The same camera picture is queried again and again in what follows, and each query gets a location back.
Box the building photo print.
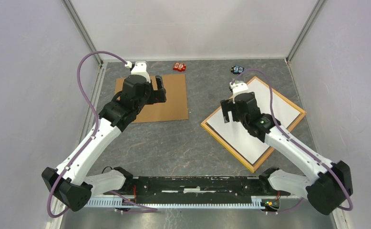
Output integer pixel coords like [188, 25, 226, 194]
[206, 78, 302, 166]

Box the wooden picture frame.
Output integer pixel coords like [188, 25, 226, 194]
[200, 75, 308, 174]

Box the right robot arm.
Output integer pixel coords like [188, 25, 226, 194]
[220, 92, 353, 215]

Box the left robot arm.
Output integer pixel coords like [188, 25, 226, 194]
[41, 74, 166, 212]

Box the brown cardboard backing board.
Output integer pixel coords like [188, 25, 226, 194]
[133, 73, 188, 123]

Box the red toy block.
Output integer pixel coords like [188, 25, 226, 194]
[173, 62, 186, 72]

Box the black blue toy block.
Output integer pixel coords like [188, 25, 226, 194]
[230, 65, 245, 74]

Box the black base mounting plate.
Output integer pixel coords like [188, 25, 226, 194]
[117, 176, 290, 204]

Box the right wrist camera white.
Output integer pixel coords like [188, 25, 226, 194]
[229, 81, 249, 103]

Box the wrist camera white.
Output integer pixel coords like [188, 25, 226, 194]
[229, 81, 249, 103]
[124, 61, 151, 83]

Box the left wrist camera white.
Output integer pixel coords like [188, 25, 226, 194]
[124, 61, 151, 83]

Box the aluminium rail base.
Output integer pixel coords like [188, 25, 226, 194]
[54, 176, 342, 210]

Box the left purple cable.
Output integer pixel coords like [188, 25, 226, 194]
[47, 51, 158, 219]

